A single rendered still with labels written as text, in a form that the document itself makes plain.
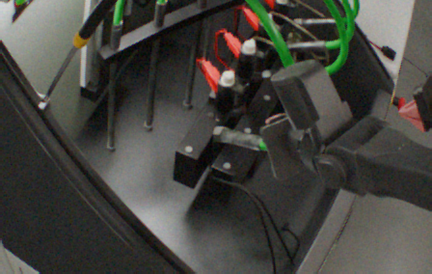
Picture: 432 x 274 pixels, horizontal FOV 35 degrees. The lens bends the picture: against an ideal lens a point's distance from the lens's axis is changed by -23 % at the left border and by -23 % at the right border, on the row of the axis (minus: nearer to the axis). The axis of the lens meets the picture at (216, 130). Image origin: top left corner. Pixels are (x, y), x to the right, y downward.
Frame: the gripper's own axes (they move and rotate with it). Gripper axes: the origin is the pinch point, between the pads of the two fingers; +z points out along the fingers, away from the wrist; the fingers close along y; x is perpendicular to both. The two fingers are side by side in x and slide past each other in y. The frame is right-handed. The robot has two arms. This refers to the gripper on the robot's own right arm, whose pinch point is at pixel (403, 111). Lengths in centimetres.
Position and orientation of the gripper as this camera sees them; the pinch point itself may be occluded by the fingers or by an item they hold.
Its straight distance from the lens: 113.9
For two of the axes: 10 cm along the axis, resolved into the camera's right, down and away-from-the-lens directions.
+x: -6.5, 5.4, -5.3
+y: -4.6, -8.4, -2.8
